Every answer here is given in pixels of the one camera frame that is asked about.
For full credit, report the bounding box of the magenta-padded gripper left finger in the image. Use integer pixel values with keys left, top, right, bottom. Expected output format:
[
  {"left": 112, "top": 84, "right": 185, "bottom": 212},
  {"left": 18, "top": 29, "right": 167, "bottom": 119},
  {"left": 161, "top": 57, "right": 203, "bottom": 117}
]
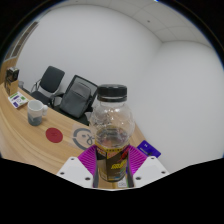
[{"left": 56, "top": 146, "right": 101, "bottom": 188}]

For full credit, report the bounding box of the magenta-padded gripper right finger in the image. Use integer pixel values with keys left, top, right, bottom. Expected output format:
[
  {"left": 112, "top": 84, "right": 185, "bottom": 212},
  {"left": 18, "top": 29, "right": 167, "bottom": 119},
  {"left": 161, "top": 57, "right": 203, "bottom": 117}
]
[{"left": 124, "top": 145, "right": 170, "bottom": 188}]

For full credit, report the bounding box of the clear bottle with black cap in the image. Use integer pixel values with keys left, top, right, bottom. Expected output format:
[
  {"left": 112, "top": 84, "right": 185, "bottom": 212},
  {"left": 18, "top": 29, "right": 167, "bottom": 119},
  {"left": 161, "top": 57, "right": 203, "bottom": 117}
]
[{"left": 89, "top": 84, "right": 136, "bottom": 183}]

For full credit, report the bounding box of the purple flat package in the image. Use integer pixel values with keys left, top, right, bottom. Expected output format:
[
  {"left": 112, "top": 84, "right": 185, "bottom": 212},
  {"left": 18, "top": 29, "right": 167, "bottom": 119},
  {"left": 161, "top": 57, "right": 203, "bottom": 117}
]
[{"left": 136, "top": 140, "right": 162, "bottom": 159}]

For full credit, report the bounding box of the white sheet with circle logo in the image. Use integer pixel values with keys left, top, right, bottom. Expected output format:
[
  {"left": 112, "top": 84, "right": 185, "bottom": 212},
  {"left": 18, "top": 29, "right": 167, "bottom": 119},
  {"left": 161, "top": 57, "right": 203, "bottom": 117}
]
[{"left": 71, "top": 126, "right": 96, "bottom": 151}]

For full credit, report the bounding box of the flat round red coaster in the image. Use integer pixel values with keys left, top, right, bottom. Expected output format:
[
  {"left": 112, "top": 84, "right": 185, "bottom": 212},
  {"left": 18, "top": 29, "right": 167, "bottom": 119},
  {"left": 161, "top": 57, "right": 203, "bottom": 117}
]
[{"left": 45, "top": 127, "right": 64, "bottom": 144}]

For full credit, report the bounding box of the black mesh office chair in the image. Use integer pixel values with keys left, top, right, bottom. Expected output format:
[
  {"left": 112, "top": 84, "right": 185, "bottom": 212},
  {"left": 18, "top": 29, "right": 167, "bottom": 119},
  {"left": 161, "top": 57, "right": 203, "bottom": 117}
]
[{"left": 51, "top": 74, "right": 99, "bottom": 126}]

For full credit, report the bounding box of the white and grey mug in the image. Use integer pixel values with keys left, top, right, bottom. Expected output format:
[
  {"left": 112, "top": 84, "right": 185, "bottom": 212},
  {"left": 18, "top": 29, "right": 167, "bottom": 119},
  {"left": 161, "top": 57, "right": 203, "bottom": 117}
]
[{"left": 27, "top": 99, "right": 49, "bottom": 127}]

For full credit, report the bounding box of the white sticker sheet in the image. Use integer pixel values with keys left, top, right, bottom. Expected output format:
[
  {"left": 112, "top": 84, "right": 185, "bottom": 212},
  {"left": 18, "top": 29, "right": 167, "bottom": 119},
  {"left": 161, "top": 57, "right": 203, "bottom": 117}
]
[{"left": 8, "top": 91, "right": 29, "bottom": 109}]

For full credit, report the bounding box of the dark and tan box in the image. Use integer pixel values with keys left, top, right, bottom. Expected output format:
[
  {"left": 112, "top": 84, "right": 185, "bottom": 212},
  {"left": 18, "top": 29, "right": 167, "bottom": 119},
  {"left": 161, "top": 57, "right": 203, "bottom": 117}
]
[{"left": 3, "top": 66, "right": 20, "bottom": 96}]

